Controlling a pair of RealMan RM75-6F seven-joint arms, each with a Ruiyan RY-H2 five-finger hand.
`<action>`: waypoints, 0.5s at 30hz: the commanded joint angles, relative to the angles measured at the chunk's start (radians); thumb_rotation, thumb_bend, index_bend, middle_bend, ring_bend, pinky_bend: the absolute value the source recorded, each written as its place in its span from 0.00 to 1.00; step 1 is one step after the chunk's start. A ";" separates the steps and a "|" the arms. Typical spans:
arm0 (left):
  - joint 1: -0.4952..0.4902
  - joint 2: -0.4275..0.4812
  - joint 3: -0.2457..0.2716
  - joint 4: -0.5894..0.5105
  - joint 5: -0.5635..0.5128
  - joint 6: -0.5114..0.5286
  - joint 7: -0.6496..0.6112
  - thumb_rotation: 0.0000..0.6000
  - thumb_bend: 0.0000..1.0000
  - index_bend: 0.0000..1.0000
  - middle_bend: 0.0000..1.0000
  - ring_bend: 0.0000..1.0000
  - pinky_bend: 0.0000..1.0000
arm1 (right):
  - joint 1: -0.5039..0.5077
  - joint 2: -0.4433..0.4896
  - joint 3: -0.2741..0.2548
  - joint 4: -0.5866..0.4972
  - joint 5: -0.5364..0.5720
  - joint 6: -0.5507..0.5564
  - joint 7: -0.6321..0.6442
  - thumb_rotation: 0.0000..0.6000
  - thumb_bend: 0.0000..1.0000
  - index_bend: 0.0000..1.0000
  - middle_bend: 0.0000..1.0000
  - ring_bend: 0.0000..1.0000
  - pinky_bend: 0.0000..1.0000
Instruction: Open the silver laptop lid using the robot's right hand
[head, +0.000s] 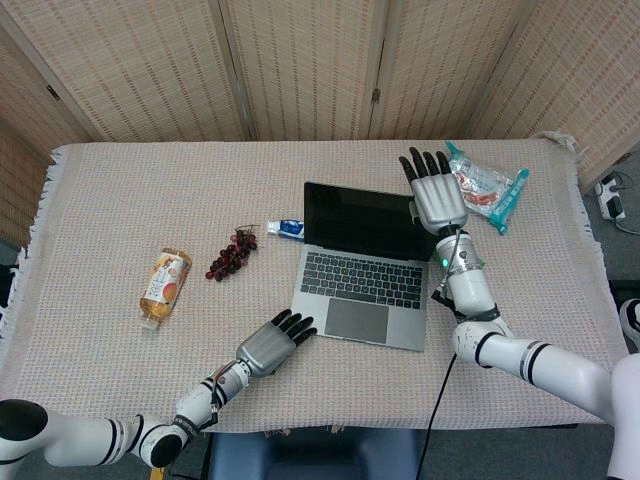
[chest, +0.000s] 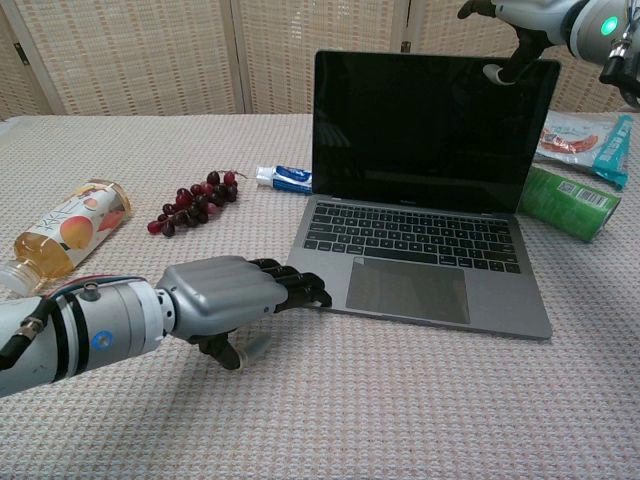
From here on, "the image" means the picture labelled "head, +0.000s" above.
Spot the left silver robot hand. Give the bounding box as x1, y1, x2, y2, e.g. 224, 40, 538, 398
235, 308, 319, 379

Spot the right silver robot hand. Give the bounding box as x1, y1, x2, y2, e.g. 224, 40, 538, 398
398, 146, 470, 235

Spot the silver laptop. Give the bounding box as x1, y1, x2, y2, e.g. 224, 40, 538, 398
290, 181, 444, 353

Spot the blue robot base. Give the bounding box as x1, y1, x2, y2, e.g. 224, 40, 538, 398
207, 428, 421, 480

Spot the teal snack packet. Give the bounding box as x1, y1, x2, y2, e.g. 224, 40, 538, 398
446, 141, 531, 236

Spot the red grape bunch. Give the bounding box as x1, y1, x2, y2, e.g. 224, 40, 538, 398
205, 224, 261, 283

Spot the peach drink bottle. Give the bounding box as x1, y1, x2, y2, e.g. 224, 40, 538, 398
138, 247, 193, 331

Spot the blue white toothpaste tube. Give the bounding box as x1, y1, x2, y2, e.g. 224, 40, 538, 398
265, 218, 306, 242

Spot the white power strip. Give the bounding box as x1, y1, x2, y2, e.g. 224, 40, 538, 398
593, 172, 627, 221

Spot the wicker folding screen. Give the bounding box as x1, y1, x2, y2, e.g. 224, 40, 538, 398
0, 0, 640, 249

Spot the beige woven tablecloth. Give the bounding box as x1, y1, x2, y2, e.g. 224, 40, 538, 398
0, 130, 632, 435

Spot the black and white shoe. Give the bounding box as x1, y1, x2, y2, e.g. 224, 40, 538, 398
618, 298, 640, 354

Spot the black cable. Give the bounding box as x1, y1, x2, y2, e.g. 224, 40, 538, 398
414, 352, 459, 480

